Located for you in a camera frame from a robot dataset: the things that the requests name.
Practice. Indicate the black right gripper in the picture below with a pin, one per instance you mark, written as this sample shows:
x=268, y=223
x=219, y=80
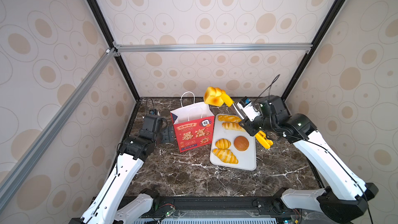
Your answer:
x=246, y=125

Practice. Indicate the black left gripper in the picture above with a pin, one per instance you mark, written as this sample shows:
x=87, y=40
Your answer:
x=166, y=136

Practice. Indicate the red paper gift bag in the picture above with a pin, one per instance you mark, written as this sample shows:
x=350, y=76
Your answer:
x=193, y=125

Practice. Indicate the small oval striped bread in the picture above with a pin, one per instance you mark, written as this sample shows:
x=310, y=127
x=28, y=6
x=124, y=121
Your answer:
x=223, y=144

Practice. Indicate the square yellow toast bread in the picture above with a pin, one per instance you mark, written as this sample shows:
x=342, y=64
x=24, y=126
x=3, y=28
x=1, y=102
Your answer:
x=213, y=96

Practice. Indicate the golden croissant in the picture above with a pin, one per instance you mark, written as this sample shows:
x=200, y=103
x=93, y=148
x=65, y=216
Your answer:
x=225, y=155

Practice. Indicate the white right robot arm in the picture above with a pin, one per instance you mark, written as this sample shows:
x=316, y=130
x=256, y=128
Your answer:
x=345, y=197

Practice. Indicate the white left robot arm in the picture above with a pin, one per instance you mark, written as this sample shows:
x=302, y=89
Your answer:
x=132, y=154

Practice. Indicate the long striped bread roll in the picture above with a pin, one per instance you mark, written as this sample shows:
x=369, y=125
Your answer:
x=232, y=126

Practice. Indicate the long twisted bread top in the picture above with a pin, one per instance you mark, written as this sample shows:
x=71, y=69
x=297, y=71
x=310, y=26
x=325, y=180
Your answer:
x=229, y=118

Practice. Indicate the round brown bun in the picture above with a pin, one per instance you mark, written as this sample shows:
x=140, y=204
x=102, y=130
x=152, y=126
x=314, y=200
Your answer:
x=241, y=143

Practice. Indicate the white rectangular tray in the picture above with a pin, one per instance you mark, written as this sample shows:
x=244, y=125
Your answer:
x=246, y=159

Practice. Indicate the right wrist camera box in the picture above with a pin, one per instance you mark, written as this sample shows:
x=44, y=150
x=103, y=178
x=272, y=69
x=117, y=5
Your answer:
x=248, y=109

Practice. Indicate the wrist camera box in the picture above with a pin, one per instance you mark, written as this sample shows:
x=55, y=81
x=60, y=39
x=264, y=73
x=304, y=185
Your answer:
x=248, y=109
x=153, y=112

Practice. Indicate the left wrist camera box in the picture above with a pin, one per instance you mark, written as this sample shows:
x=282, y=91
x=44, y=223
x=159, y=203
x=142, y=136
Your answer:
x=153, y=112

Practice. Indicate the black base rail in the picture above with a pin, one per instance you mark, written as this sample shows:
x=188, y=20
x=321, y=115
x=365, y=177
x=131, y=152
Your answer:
x=263, y=206

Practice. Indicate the horizontal aluminium rail back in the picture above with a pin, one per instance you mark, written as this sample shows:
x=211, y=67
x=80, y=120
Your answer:
x=213, y=47

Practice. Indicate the diagonal aluminium rail left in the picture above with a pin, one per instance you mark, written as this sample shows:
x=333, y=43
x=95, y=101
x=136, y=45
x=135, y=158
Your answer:
x=29, y=160

